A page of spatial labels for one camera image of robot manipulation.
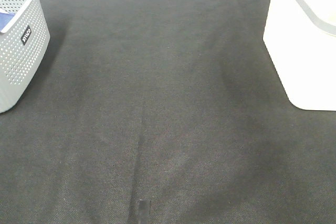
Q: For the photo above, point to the blue towel in basket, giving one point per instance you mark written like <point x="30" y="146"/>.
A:
<point x="7" y="20"/>

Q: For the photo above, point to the grey perforated plastic basket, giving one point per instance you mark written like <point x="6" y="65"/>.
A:
<point x="22" y="49"/>

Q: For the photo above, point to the white plastic basket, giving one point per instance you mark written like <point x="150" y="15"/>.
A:
<point x="300" y="38"/>

